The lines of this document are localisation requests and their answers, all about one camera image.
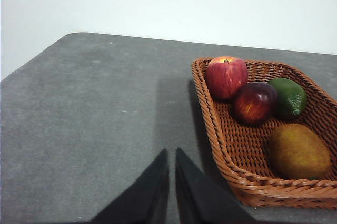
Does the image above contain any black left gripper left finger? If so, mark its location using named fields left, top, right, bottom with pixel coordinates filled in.
left=91, top=148, right=170, bottom=224

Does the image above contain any red apple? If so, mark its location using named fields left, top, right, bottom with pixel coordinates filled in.
left=205, top=56, right=249, bottom=100

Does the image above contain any green lime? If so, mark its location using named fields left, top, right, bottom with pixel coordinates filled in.
left=267, top=77, right=308, bottom=120

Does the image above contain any dark purple plum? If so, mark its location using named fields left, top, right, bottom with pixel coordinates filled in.
left=232, top=82, right=279, bottom=126

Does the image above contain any brown wicker basket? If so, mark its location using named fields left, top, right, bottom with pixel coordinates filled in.
left=191, top=57, right=337, bottom=211

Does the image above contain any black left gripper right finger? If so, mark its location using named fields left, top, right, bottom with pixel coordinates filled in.
left=175, top=147, right=257, bottom=224

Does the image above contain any brown kiwi fruit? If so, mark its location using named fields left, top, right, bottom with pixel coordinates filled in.
left=268, top=124, right=332, bottom=180

